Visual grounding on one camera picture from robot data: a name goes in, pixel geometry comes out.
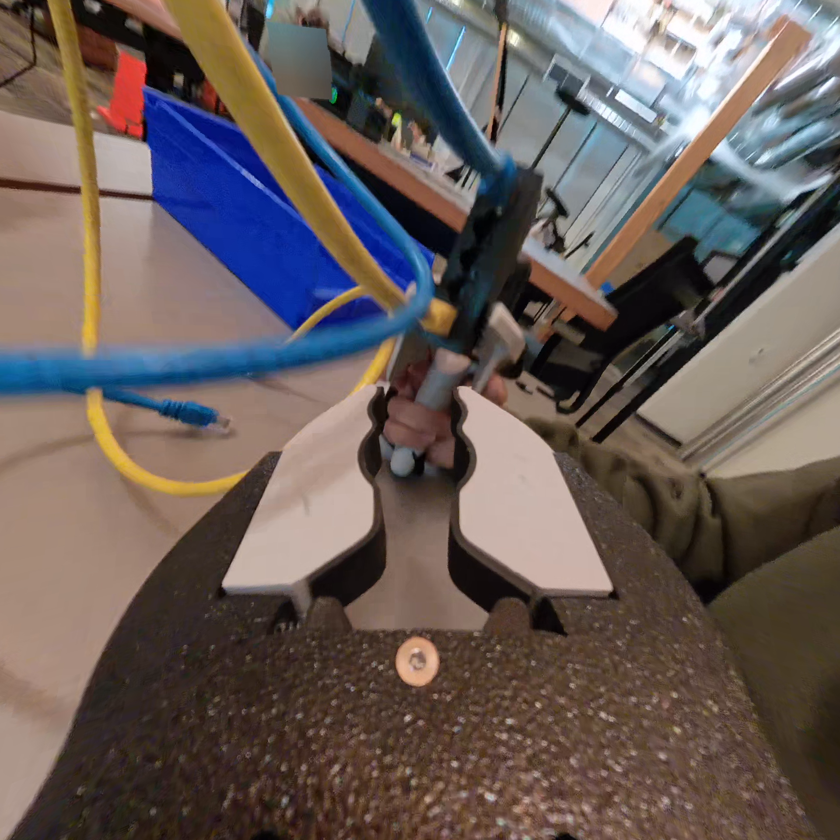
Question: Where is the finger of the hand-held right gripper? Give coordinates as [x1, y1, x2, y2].
[472, 303, 527, 396]
[386, 333, 432, 387]

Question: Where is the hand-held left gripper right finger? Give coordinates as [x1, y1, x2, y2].
[448, 386, 616, 603]

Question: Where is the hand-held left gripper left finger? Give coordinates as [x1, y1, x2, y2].
[222, 384, 387, 616]

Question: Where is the black ethernet port box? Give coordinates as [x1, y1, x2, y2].
[438, 167, 546, 358]

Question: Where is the blue ethernet cable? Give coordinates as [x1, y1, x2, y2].
[0, 0, 519, 435]

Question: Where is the person's right forearm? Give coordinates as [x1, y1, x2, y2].
[518, 413, 719, 585]

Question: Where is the person's right hand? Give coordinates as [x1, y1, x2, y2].
[381, 360, 510, 471]

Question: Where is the black chair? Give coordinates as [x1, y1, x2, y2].
[541, 236, 719, 434]

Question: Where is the wooden workbench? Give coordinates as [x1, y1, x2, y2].
[289, 97, 619, 331]

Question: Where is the blue plastic bin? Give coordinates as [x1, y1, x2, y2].
[143, 85, 437, 330]

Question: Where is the white cabinet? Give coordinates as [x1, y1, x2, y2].
[635, 223, 840, 476]

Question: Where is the slim wooden beam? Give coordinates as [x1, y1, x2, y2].
[583, 16, 815, 291]

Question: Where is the orange plastic object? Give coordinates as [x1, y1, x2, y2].
[98, 51, 149, 140]

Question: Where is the yellow ethernet cable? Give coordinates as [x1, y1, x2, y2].
[46, 0, 458, 497]

